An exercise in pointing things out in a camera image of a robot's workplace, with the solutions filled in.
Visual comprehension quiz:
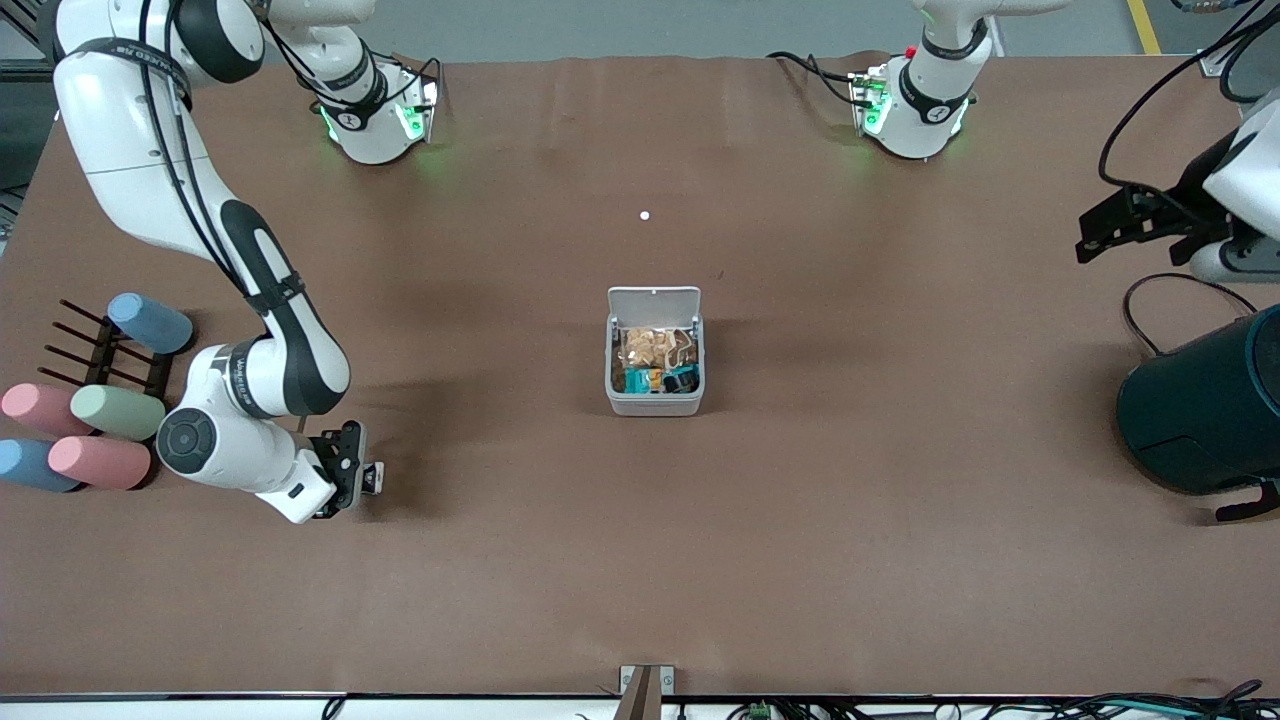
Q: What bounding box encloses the brown table cover sheet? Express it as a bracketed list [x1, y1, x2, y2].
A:
[0, 55, 1280, 698]

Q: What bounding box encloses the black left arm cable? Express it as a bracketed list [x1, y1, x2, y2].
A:
[1098, 0, 1280, 193]

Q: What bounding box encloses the black stand foot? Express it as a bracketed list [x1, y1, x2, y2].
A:
[1215, 480, 1280, 523]

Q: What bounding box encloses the black looped cable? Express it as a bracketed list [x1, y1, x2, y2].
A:
[1122, 272, 1259, 357]

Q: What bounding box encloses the metal base connector bracket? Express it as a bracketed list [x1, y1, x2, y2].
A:
[850, 68, 891, 136]
[395, 75, 441, 143]

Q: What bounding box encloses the metal table edge bracket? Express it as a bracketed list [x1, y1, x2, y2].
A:
[612, 664, 677, 720]

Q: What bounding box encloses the black peg rack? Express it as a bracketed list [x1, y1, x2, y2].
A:
[38, 298, 176, 399]

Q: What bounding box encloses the dark teal round container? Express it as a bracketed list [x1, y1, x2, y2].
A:
[1116, 305, 1280, 496]

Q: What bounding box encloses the light blue plastic cup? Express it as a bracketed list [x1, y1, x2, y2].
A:
[0, 438, 81, 494]

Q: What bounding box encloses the pink plastic cup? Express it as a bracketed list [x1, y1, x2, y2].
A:
[0, 383, 96, 438]
[48, 435, 153, 491]

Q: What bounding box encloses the green plastic cup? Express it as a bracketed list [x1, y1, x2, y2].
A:
[70, 384, 168, 443]

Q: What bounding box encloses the small white lidded bin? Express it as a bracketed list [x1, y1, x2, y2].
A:
[606, 286, 705, 417]

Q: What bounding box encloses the black base cable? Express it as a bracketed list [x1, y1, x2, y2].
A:
[768, 50, 863, 106]

